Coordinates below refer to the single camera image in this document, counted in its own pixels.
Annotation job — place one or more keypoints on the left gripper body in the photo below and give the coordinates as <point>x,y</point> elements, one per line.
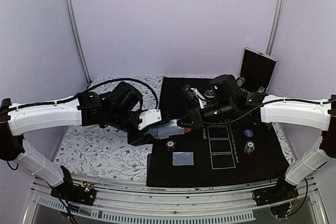
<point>119,120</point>

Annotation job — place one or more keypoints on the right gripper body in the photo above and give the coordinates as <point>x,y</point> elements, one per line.
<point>226,112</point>

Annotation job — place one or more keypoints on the blue card deck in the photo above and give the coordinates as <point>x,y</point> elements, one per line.
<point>168,129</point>

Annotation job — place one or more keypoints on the red black chip stack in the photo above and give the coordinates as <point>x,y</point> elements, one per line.
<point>170,146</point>

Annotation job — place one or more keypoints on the purple small blind button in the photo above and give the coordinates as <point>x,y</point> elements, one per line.
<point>248,133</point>

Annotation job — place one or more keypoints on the blue white chip stack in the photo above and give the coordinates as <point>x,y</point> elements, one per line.
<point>249,147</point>

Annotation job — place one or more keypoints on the black dealer button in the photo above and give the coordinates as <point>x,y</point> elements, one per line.
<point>209,93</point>

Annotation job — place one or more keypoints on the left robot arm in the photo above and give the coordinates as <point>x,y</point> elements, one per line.
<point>83,109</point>

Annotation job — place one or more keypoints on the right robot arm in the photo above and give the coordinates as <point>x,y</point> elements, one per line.
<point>300,117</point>

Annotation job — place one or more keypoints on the left chip stack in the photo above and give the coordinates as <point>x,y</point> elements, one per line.
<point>240,81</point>

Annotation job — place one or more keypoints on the right chip stack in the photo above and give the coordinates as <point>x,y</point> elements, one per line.
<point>261,90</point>

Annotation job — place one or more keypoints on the aluminium poker chip case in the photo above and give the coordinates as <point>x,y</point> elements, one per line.
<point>257,69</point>

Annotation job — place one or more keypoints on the black poker mat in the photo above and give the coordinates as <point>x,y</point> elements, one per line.
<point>219,158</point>

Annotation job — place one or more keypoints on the floral tablecloth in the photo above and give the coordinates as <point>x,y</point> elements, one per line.
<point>102,153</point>

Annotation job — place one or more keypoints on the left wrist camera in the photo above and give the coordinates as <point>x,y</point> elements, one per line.
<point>149,117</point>

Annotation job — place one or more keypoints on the aluminium front rail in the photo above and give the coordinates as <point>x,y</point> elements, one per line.
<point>125,201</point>

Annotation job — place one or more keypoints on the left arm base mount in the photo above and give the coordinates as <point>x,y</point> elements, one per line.
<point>84,193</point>

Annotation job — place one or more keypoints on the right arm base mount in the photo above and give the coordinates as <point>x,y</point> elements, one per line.
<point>281,191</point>

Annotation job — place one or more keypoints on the right aluminium post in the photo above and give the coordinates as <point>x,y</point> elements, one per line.
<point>275,25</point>

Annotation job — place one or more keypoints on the aluminium post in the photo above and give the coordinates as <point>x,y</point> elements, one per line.
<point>76,38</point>
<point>275,25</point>

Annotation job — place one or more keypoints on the left aluminium post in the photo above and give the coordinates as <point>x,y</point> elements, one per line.
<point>76,38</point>

